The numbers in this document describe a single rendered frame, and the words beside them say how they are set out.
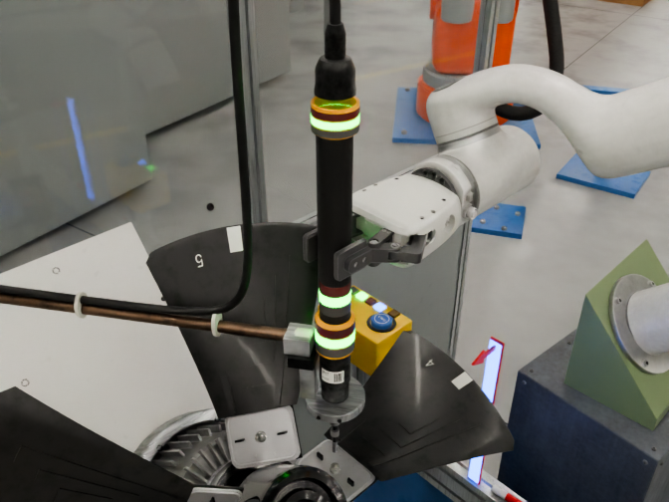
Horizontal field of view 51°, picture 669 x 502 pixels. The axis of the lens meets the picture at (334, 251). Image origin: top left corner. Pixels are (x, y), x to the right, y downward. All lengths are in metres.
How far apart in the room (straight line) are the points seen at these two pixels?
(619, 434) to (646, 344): 0.17
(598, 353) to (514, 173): 0.61
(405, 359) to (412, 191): 0.35
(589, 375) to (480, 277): 1.97
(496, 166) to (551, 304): 2.45
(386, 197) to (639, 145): 0.26
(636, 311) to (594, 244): 2.38
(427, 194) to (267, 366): 0.28
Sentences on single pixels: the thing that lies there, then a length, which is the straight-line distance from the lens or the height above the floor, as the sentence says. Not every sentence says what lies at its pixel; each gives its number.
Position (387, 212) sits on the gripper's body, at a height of 1.54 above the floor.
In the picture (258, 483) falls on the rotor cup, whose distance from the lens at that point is 0.83.
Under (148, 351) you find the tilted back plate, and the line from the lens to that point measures 1.05.
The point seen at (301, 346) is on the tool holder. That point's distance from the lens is 0.76.
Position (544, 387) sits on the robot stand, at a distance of 1.44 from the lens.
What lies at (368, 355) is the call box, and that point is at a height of 1.03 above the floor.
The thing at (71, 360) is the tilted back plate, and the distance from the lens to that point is 1.02.
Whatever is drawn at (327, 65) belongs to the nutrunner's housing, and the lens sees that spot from 0.60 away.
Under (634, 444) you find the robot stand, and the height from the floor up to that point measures 0.93.
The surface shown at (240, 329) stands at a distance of 0.78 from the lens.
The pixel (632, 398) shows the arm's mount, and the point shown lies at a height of 0.98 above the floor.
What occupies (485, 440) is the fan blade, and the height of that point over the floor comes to 1.16.
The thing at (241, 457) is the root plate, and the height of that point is 1.23.
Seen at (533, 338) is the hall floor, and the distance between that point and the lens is 3.04.
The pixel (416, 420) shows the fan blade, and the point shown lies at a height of 1.19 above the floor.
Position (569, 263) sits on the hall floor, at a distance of 3.56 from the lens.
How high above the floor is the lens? 1.90
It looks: 33 degrees down
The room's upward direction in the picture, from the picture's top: straight up
